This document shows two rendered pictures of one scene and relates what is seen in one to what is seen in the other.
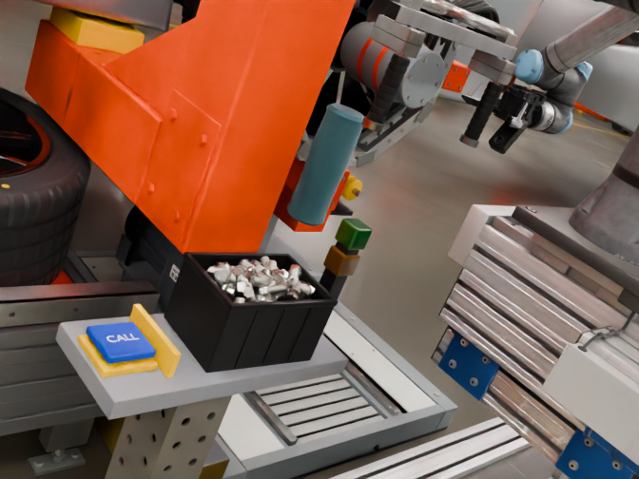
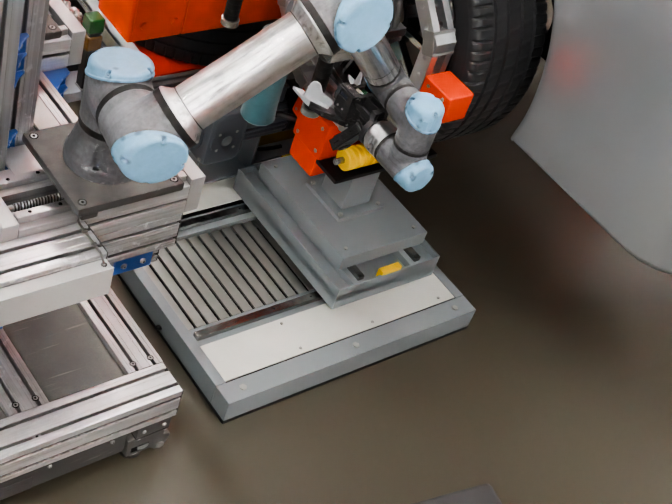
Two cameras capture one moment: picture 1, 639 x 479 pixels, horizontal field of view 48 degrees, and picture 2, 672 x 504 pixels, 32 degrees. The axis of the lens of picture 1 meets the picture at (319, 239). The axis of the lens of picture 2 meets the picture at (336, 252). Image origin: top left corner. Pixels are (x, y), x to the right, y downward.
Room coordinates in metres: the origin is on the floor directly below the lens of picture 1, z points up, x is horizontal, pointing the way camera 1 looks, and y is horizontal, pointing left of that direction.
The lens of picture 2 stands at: (1.82, -2.37, 2.28)
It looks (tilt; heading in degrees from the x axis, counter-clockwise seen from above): 41 degrees down; 90
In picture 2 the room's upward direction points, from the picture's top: 21 degrees clockwise
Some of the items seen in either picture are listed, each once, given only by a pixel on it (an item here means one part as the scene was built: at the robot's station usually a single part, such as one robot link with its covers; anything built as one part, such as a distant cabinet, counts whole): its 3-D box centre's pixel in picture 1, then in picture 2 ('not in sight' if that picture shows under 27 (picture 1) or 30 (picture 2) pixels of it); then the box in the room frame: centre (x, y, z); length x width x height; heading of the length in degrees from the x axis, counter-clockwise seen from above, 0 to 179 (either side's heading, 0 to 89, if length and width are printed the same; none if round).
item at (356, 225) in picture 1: (353, 234); (93, 22); (1.09, -0.05, 0.64); 0.04 x 0.04 x 0.04; 50
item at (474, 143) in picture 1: (482, 112); (318, 83); (1.66, -0.23, 0.83); 0.04 x 0.04 x 0.16
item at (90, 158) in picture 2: not in sight; (107, 137); (1.35, -0.70, 0.87); 0.15 x 0.15 x 0.10
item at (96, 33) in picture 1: (97, 28); not in sight; (1.46, 0.59, 0.71); 0.14 x 0.14 x 0.05; 50
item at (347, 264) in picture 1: (341, 260); (91, 39); (1.09, -0.05, 0.59); 0.04 x 0.04 x 0.04; 50
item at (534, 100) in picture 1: (520, 107); (360, 112); (1.77, -0.32, 0.86); 0.12 x 0.08 x 0.09; 140
